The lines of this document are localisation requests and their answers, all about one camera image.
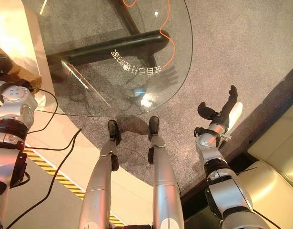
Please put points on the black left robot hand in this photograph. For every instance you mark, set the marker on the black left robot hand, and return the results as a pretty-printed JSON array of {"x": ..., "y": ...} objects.
[{"x": 0, "y": 64}]

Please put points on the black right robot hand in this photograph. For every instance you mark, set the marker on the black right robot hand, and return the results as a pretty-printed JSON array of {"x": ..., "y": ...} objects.
[{"x": 224, "y": 112}]

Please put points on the brown cloth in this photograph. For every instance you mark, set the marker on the brown cloth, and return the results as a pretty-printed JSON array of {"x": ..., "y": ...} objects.
[{"x": 22, "y": 71}]

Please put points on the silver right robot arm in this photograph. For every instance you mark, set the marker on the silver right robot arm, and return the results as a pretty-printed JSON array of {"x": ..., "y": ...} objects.
[{"x": 222, "y": 181}]

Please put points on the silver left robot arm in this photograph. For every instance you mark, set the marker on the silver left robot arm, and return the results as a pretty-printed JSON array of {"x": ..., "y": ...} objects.
[{"x": 10, "y": 124}]

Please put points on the dark right robot foot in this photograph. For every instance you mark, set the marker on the dark right robot foot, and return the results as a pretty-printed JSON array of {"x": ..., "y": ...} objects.
[{"x": 154, "y": 125}]

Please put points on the dark robot foot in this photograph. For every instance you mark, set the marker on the dark robot foot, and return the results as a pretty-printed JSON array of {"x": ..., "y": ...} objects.
[
  {"x": 154, "y": 125},
  {"x": 113, "y": 130}
]

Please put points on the cream leather sofa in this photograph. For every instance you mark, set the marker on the cream leather sofa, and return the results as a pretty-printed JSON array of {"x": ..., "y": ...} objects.
[{"x": 275, "y": 181}]

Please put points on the silver right robot leg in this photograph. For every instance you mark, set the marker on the silver right robot leg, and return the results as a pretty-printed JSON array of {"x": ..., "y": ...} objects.
[{"x": 164, "y": 181}]

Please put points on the dark left robot foot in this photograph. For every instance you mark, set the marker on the dark left robot foot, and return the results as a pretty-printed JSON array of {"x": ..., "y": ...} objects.
[{"x": 113, "y": 130}]

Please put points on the black table base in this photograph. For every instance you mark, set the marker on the black table base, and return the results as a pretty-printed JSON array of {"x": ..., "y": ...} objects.
[{"x": 117, "y": 45}]

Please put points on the yellow black hazard tape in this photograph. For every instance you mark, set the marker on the yellow black hazard tape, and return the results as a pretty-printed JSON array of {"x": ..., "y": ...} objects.
[{"x": 58, "y": 177}]

